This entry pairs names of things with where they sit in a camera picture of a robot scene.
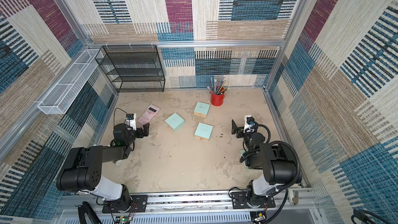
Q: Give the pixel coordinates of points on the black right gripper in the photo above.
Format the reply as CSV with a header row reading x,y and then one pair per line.
x,y
239,129

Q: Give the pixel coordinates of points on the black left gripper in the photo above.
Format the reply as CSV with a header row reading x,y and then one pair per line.
x,y
145,131

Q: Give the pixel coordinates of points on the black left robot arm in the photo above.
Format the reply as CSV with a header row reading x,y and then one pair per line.
x,y
82,171

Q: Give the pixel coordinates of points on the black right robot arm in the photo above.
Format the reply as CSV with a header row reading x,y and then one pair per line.
x,y
278,161

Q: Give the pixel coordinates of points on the middle mint jewelry box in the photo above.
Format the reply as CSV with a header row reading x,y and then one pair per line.
x,y
203,131

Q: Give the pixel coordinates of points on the left mint jewelry box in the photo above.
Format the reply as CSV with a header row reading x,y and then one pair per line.
x,y
175,121

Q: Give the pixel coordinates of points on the back mint jewelry box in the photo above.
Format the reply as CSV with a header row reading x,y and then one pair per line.
x,y
201,109

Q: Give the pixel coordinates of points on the pink calculator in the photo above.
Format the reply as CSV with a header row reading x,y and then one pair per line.
x,y
149,114

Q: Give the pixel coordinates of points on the red pencil cup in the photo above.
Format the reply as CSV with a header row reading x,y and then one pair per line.
x,y
216,99

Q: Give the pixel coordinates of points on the pencils bundle in cup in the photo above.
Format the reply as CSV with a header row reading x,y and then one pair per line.
x,y
217,86

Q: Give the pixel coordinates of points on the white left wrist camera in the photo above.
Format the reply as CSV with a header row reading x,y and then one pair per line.
x,y
130,121

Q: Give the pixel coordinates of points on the black wire shelf rack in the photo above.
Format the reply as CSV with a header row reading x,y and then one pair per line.
x,y
132,68

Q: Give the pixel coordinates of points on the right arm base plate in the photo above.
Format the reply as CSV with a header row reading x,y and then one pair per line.
x,y
242,200

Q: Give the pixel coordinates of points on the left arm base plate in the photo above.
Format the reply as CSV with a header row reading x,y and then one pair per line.
x,y
133,204

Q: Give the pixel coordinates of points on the white mesh wall basket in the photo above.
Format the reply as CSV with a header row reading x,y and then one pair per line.
x,y
61,96

